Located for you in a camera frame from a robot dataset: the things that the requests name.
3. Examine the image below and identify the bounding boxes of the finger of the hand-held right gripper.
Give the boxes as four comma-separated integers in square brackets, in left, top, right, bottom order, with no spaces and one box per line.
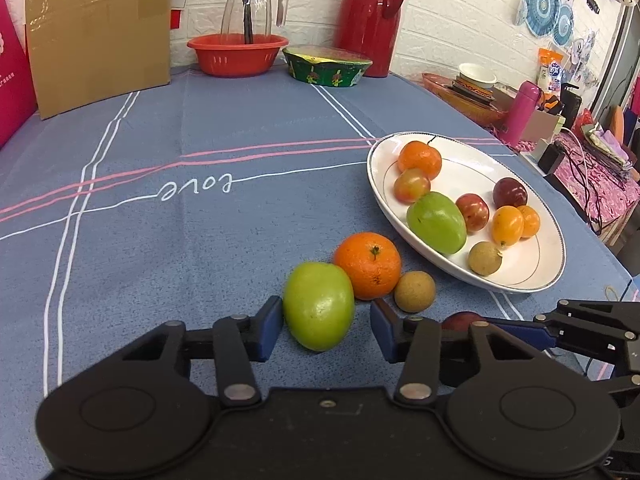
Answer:
[484,316,557,348]
[441,359,473,387]

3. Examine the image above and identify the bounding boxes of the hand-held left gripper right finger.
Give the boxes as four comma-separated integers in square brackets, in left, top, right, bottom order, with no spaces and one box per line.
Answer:
[371,299,546,407]

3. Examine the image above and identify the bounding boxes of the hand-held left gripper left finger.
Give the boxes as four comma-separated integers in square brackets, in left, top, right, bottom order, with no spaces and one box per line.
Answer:
[100,296,284,407]

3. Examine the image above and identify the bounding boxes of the brown longan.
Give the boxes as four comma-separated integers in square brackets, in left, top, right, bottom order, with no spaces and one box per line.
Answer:
[394,270,437,314]
[468,241,503,277]

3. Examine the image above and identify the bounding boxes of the dark red plum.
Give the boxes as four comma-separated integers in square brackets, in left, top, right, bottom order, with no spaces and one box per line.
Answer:
[492,177,529,209]
[441,311,485,332]

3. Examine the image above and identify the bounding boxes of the large orange with green calyx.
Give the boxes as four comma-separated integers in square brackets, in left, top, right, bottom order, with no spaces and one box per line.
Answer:
[333,232,403,301]

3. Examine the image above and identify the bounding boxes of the white plate with blue rim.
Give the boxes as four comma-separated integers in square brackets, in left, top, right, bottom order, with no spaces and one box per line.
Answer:
[366,131,566,293]

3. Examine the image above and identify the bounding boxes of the small orange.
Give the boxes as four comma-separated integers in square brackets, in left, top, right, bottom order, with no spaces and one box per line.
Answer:
[491,205,525,248]
[517,205,542,239]

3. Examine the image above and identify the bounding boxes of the red and green fruit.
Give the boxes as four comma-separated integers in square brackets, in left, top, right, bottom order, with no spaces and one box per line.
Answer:
[393,168,432,205]

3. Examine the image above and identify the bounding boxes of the orange with thin wire stem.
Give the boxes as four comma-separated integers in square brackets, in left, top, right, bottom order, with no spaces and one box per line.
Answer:
[397,140,443,181]

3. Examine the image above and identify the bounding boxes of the blue striped tablecloth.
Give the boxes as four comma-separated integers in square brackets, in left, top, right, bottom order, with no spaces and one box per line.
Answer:
[0,62,640,461]

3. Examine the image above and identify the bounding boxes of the patterned side table cloth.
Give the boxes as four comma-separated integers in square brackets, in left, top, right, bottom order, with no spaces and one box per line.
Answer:
[492,125,640,246]

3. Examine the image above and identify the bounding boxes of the black box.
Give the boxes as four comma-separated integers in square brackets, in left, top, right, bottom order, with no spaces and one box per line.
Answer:
[537,142,568,173]

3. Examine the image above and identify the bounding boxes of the pile of folded bags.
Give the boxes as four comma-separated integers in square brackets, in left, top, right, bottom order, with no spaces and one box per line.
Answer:
[582,120,640,181]

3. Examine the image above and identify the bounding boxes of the small white box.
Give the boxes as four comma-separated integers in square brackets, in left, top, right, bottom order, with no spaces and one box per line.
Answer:
[530,107,566,143]

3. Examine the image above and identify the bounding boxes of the pink bottle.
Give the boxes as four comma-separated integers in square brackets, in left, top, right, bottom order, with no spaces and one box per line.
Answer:
[501,80,542,147]

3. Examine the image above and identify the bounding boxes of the black pump bottle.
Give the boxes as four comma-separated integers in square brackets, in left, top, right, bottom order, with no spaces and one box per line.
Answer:
[559,82,583,131]

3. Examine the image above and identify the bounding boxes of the woven basket with dishes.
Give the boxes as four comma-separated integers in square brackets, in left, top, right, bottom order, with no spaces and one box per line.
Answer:
[421,72,511,126]

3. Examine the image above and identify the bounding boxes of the red patterned packets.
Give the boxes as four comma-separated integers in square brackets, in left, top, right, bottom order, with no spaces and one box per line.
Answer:
[450,79,496,103]

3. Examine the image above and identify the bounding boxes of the green instant noodle bowl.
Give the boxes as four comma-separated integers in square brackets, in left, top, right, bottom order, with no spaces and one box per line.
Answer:
[282,45,374,88]

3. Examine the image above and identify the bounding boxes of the orange and white snack packet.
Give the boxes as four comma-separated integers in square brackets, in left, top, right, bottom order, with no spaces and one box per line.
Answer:
[537,47,565,92]

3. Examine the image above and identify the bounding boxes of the red plastic bowl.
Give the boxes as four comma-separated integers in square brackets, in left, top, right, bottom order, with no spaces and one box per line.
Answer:
[187,33,290,78]

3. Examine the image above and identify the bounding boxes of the red thermos jug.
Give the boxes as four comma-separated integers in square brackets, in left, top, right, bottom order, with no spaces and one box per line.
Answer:
[333,0,412,79]

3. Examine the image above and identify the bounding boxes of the medium blue paper fan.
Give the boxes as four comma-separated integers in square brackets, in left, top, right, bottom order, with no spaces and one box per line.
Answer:
[552,4,576,47]

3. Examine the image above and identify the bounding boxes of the glass pitcher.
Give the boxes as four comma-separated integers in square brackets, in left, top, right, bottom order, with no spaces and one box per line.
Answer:
[220,0,291,43]

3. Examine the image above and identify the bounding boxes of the large blue paper fan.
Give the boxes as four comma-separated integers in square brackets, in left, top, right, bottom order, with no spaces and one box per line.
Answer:
[517,0,561,38]

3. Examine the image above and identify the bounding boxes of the cardboard box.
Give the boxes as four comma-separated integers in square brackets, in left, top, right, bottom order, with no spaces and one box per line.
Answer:
[24,0,193,121]

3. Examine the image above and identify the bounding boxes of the pink tote bag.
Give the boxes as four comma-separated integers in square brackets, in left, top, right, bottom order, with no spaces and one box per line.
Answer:
[0,0,38,148]

